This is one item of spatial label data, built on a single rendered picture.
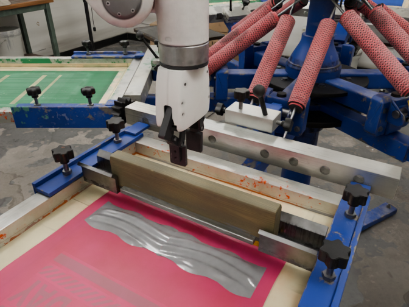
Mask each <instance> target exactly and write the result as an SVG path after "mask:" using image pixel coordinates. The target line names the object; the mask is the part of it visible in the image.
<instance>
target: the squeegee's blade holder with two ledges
mask: <svg viewBox="0 0 409 307"><path fill-rule="evenodd" d="M120 191H121V193H123V194H125V195H127V196H130V197H132V198H135V199H138V200H140V201H142V202H145V203H148V204H150V205H153V206H155V207H158V208H160V209H162V210H165V211H168V212H170V213H173V214H176V215H177V216H180V217H183V218H185V219H188V220H190V221H193V222H196V223H198V224H200V225H203V226H205V227H208V228H211V229H213V230H215V231H218V232H221V233H223V234H225V235H228V236H231V237H233V238H236V239H238V240H241V241H243V242H246V243H248V244H251V245H253V244H254V242H255V241H256V236H253V235H251V234H248V233H245V232H243V231H240V230H238V229H235V228H232V227H230V226H227V225H225V224H222V223H219V222H217V221H214V220H212V219H209V218H207V217H204V216H201V215H199V214H196V213H193V212H191V211H188V210H185V209H183V208H180V207H178V206H175V205H172V204H171V203H167V202H165V201H163V200H159V199H157V198H155V197H152V196H149V195H147V194H144V193H142V192H139V191H136V190H134V189H131V188H128V187H126V186H123V187H121V189H120Z"/></svg>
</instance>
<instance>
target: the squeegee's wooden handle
mask: <svg viewBox="0 0 409 307"><path fill-rule="evenodd" d="M110 163H111V171H112V174H113V175H116V176H117V179H118V184H119V187H120V188H121V187H123V186H126V187H128V188H131V189H134V190H136V191H139V192H142V193H144V194H147V195H149V196H152V197H155V198H157V199H159V200H163V201H165V202H167V203H171V204H172V205H175V206H178V207H180V208H183V209H185V210H188V211H191V212H193V213H196V214H199V215H201V216H204V217H207V218H209V219H212V220H214V221H217V222H219V223H222V224H225V225H227V226H230V227H232V228H235V229H238V230H240V231H243V232H245V233H248V234H251V235H253V236H256V241H259V236H260V234H258V232H259V229H261V230H263V231H267V232H269V233H272V234H274V235H277V236H278V231H279V223H280V218H281V210H282V205H281V204H280V203H276V202H273V201H271V200H267V199H264V198H261V197H258V196H255V195H252V194H249V193H247V192H243V191H240V190H238V189H234V188H231V187H229V186H225V185H222V184H219V183H216V182H213V181H210V180H207V179H205V178H201V177H198V176H196V175H192V174H189V173H187V172H183V171H180V170H177V169H174V168H170V167H168V166H165V165H162V164H159V163H155V162H153V161H150V160H146V159H144V158H141V157H137V156H135V155H132V154H129V153H126V152H123V151H120V150H117V151H115V152H114V153H112V154H111V155H110Z"/></svg>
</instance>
